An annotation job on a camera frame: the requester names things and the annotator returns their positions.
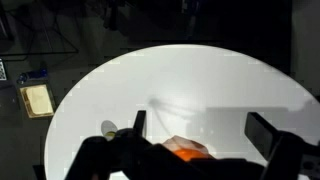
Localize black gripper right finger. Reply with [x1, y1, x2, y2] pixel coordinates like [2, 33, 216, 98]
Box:
[244, 111, 320, 180]

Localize orange plastic bag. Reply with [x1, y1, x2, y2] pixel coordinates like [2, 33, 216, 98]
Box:
[162, 134, 214, 163]

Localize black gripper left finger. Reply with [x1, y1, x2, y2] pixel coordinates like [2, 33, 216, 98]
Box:
[64, 109, 181, 180]

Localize tan plastic chair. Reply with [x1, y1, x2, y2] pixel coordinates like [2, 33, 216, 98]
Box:
[19, 83, 55, 119]

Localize blue bottle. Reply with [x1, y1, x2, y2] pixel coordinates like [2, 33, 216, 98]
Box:
[17, 68, 49, 84]

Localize black white checkered board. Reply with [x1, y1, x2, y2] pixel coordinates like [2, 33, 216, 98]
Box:
[0, 58, 8, 81]

